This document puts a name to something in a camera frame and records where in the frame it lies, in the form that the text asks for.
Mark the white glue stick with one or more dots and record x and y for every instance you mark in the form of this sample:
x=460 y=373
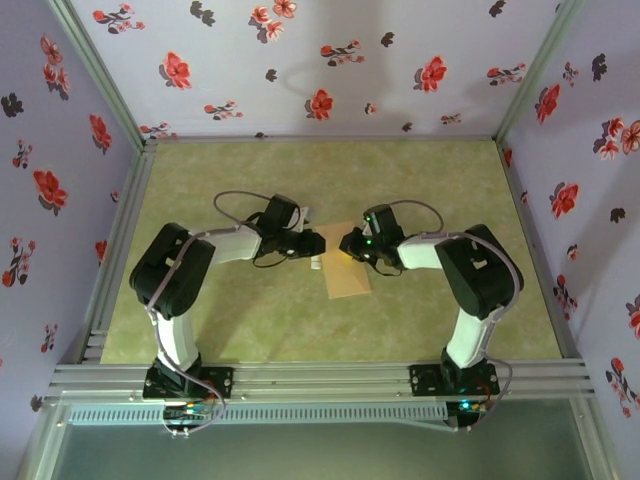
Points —
x=316 y=263

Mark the tan paper envelope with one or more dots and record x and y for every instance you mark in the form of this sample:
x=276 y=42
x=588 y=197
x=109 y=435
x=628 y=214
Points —
x=347 y=280

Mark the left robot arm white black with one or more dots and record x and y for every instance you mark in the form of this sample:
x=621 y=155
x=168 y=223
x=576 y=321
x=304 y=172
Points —
x=172 y=280

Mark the thin aluminium frame rail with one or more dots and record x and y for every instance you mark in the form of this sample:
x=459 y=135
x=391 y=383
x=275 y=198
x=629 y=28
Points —
x=325 y=137

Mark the wide aluminium frame beam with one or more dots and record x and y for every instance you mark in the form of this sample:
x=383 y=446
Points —
x=320 y=377

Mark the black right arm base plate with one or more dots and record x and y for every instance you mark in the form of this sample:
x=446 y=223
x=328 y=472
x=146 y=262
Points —
x=425 y=380

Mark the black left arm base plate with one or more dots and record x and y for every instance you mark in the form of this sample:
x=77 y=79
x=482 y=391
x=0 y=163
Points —
x=220 y=380

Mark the stacked aluminium side rail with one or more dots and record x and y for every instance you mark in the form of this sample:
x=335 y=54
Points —
x=120 y=250

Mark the thin aluminium side rail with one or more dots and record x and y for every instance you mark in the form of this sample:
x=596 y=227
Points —
x=564 y=320

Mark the aluminium frame post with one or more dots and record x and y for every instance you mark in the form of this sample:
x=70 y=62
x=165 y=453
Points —
x=535 y=70
x=102 y=75

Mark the short aluminium frame leg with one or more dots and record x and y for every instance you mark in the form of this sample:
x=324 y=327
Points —
x=595 y=440
x=42 y=440

